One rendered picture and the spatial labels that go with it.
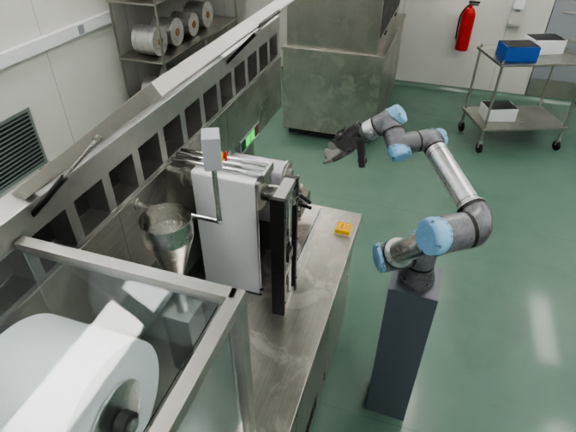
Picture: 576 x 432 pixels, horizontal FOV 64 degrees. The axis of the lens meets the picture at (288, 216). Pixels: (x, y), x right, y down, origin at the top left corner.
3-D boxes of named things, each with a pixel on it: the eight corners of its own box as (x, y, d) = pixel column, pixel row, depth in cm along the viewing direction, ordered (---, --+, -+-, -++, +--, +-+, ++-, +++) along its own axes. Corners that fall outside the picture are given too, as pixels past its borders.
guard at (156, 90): (174, 121, 80) (146, 85, 78) (28, 221, 111) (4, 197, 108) (331, -11, 166) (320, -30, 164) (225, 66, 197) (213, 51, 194)
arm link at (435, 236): (406, 268, 189) (483, 244, 136) (372, 275, 185) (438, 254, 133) (399, 240, 191) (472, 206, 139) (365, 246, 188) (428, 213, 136)
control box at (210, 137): (228, 171, 128) (225, 138, 122) (204, 172, 128) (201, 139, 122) (227, 158, 134) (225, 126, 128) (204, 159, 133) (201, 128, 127)
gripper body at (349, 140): (335, 132, 181) (361, 117, 174) (348, 149, 183) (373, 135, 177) (330, 141, 175) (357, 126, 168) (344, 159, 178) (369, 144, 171)
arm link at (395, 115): (401, 120, 159) (393, 99, 162) (374, 135, 166) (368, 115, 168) (411, 126, 165) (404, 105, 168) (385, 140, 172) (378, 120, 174)
